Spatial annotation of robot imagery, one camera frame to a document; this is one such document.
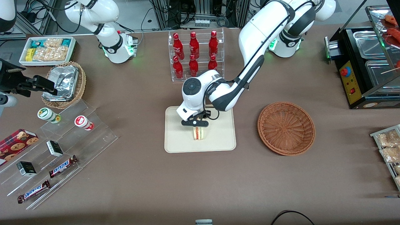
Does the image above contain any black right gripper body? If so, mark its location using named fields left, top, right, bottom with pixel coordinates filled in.
left=0, top=59, right=32, bottom=94

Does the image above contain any sandwich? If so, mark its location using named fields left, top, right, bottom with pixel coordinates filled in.
left=192, top=126, right=205, bottom=141

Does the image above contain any beige plastic tray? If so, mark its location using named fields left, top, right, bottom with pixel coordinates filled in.
left=164, top=106, right=237, bottom=154

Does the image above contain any wicker basket with foil trays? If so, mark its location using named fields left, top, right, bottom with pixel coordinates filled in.
left=41, top=61, right=87, bottom=109

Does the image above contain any round brown wicker basket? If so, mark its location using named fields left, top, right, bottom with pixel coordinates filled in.
left=257, top=102, right=316, bottom=156

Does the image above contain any stack of foil trays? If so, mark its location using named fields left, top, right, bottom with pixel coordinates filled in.
left=44, top=65, right=79, bottom=101

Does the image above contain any white snack bin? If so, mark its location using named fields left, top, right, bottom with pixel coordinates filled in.
left=19, top=36, right=77, bottom=67

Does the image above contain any green lid drink cup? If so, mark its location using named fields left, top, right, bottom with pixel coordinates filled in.
left=37, top=107, right=61, bottom=123

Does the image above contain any large clear cracker bag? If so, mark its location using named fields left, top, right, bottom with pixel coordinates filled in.
left=33, top=46, right=69, bottom=62

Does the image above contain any clear acrylic bottle rack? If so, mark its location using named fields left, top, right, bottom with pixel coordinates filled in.
left=168, top=27, right=225, bottom=83

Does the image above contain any small clear cracker bag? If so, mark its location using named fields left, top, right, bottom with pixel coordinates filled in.
left=44, top=38, right=64, bottom=48

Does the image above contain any red lid drink cup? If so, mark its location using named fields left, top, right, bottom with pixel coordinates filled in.
left=74, top=115, right=94, bottom=131

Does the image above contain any small black box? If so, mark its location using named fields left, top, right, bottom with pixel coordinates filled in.
left=16, top=161, right=37, bottom=177
left=46, top=140, right=64, bottom=157

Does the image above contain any red tartan cookie box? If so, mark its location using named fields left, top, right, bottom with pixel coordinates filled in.
left=0, top=128, right=39, bottom=167

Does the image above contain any clear acrylic stepped stand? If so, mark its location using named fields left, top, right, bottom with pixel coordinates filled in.
left=0, top=99, right=119, bottom=210

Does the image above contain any Snickers bar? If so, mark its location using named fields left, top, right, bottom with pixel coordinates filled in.
left=17, top=180, right=51, bottom=204
left=48, top=155, right=78, bottom=178

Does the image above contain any black food warmer cabinet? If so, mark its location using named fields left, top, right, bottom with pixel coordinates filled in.
left=324, top=5, right=400, bottom=110

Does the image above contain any steel food pan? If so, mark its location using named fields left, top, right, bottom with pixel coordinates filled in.
left=352, top=30, right=386, bottom=59
left=365, top=59, right=400, bottom=95

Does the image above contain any red sausage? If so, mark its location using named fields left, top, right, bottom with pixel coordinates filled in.
left=384, top=14, right=399, bottom=27
left=387, top=27, right=400, bottom=41

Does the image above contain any aluminium frame structure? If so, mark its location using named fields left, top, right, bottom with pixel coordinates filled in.
left=150, top=0, right=250, bottom=30

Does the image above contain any black floor cable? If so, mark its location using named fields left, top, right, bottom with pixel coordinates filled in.
left=270, top=210, right=315, bottom=225

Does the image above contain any grey wire rack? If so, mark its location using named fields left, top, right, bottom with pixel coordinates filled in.
left=370, top=124, right=400, bottom=192

